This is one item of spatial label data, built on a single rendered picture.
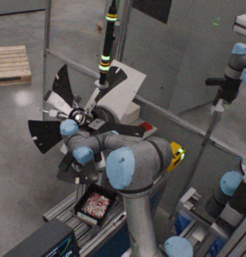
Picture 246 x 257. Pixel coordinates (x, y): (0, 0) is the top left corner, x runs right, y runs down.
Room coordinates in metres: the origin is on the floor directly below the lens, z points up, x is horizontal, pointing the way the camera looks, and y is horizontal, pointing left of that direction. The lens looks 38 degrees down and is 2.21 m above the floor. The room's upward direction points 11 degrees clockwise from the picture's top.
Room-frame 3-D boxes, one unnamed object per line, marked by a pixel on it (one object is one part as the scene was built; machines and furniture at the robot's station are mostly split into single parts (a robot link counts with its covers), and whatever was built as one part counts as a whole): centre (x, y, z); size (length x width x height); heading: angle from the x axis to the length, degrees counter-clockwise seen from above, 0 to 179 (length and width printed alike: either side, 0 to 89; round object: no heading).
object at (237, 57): (1.22, -0.45, 1.78); 0.09 x 0.08 x 0.11; 61
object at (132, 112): (1.88, -0.01, 0.92); 0.17 x 0.16 x 0.11; 148
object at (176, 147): (1.35, -0.33, 1.02); 0.16 x 0.10 x 0.11; 148
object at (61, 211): (1.52, 0.14, 0.04); 0.62 x 0.45 x 0.08; 148
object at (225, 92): (1.22, -0.45, 1.62); 0.09 x 0.08 x 0.12; 58
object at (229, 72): (1.22, -0.45, 1.70); 0.08 x 0.08 x 0.05
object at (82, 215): (1.04, 0.05, 0.85); 0.22 x 0.17 x 0.07; 163
